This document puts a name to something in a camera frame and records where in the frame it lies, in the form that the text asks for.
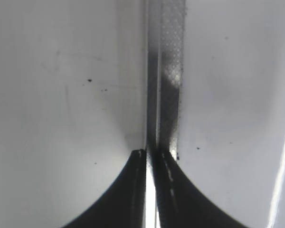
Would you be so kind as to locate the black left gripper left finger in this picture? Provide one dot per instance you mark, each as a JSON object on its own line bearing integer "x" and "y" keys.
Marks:
{"x": 122, "y": 205}

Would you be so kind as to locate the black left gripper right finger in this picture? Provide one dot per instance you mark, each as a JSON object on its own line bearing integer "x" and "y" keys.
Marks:
{"x": 180, "y": 203}

